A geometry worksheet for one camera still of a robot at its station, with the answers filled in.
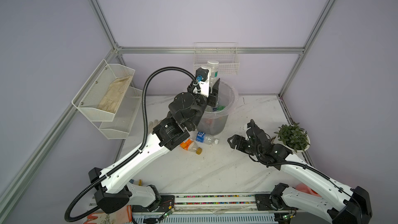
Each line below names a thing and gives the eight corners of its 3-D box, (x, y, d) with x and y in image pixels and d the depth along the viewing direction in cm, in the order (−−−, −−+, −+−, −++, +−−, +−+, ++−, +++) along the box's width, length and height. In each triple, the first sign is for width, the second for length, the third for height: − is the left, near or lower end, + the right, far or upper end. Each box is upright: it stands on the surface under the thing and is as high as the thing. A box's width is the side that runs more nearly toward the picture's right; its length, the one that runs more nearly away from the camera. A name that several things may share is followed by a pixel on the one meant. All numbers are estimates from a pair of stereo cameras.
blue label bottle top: (195, 141, 97) (194, 137, 92) (197, 135, 100) (197, 130, 95) (217, 148, 94) (217, 143, 89) (218, 141, 97) (219, 136, 92)
